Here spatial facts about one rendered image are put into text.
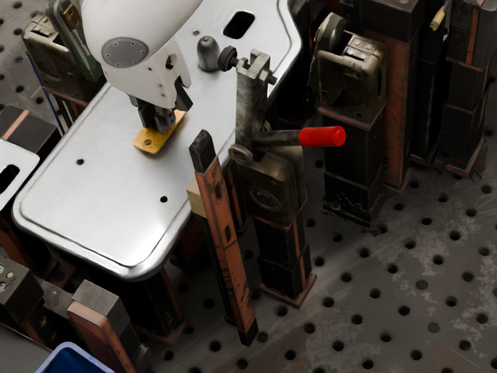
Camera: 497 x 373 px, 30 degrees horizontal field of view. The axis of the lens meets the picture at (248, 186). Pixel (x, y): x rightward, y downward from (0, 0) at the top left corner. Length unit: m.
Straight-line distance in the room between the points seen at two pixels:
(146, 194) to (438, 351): 0.49
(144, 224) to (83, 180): 0.11
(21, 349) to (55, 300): 0.08
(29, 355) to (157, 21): 0.40
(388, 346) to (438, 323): 0.08
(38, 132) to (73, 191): 0.13
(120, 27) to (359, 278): 0.66
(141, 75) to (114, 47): 0.17
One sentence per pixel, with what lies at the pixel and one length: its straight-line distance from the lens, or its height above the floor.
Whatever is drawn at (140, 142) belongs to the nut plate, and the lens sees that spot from 1.20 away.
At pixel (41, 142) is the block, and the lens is 1.28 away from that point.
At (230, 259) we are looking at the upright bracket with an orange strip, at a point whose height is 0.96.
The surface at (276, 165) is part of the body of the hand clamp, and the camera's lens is 1.10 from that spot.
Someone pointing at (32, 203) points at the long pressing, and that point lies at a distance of 1.20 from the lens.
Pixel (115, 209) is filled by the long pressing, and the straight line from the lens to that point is 1.17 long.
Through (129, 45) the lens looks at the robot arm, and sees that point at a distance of 0.92.
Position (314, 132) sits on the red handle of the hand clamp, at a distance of 1.02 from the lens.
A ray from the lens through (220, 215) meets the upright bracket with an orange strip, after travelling 1.06.
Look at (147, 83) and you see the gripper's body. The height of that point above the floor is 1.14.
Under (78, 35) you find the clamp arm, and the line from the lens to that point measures 1.27.
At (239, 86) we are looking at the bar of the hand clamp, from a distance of 1.00.
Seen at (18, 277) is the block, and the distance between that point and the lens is 1.06.
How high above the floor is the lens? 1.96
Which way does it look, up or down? 57 degrees down
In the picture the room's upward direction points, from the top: 11 degrees counter-clockwise
